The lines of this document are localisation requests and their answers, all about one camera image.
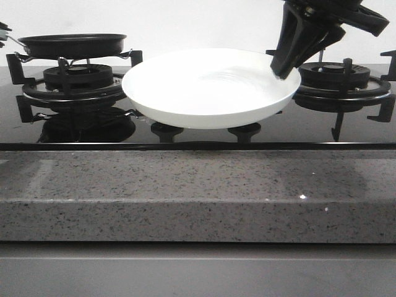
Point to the dark gripper tip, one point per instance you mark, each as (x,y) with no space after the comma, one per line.
(4,33)

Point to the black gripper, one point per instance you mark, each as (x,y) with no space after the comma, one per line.
(307,28)

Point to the black frying pan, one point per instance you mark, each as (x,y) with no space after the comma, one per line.
(73,46)

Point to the white round plate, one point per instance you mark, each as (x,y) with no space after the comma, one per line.
(208,88)

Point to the right black gas burner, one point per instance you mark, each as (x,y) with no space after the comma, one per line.
(331,75)

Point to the black gas burner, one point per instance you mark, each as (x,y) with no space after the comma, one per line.
(331,75)
(81,77)

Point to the left black pan support grate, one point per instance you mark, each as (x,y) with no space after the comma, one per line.
(35,93)

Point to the left black gas burner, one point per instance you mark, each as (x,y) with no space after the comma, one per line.
(81,77)

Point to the black glass gas hob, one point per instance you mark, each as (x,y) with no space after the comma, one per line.
(118,127)

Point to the grey cabinet front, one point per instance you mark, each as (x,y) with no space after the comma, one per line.
(199,269)

